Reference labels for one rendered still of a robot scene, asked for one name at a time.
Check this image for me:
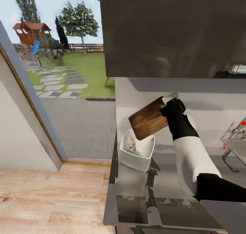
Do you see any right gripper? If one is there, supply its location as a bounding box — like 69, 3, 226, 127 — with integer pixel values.
160, 106, 166, 117

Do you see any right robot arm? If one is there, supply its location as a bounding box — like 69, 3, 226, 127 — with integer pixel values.
160, 92, 246, 234

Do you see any cutting board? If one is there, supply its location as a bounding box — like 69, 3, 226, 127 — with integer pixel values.
129, 96, 168, 140

